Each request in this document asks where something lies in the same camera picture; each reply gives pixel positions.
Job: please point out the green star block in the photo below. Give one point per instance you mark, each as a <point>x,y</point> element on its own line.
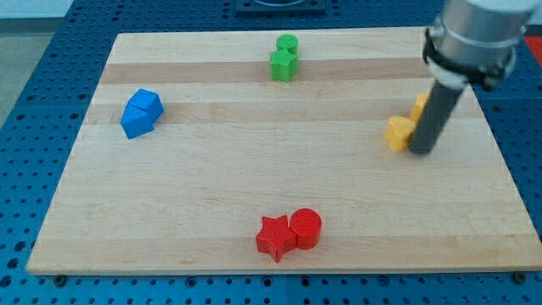
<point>283,65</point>

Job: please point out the blue triangle block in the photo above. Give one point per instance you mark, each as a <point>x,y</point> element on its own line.
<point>135,122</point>

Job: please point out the yellow heart block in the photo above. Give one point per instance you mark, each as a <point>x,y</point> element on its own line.
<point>398,132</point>

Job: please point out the red cylinder block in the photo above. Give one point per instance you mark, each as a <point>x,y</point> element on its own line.
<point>306,223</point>

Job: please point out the blue cube block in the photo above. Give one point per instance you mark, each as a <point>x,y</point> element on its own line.
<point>149,102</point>

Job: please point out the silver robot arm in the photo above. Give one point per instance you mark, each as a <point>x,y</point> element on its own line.
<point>470,42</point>

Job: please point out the red star block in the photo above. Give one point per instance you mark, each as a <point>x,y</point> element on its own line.
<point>276,238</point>

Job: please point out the wooden board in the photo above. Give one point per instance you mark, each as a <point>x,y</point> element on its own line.
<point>232,145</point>

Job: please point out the yellow hexagon block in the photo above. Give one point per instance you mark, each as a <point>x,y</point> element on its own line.
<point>418,107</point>

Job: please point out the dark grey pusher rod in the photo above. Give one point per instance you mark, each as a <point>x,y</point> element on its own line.
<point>436,112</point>

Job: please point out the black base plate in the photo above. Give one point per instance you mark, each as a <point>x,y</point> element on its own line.
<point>279,6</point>

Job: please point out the green cylinder block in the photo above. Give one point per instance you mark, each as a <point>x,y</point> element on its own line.
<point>287,42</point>

